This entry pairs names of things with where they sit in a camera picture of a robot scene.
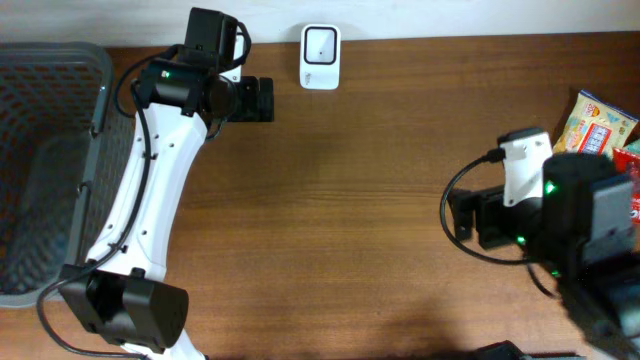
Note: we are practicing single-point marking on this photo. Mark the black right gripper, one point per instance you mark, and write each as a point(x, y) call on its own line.
point(482, 218)

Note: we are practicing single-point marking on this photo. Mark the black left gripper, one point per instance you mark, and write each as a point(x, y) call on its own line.
point(251, 106)

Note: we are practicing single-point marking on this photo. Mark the cream chips bag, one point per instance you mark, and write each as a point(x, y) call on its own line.
point(595, 127)

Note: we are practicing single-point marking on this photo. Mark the red snack bag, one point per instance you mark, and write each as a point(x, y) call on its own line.
point(627, 162)

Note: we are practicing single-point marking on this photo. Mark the teal tissue pack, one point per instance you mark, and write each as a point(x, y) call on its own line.
point(633, 147)

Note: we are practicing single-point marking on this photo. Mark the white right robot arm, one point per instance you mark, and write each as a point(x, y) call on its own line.
point(575, 225)

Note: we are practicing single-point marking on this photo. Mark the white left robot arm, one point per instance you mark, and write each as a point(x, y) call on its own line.
point(183, 97)

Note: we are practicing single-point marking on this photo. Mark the grey plastic basket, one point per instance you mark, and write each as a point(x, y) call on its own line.
point(64, 149)

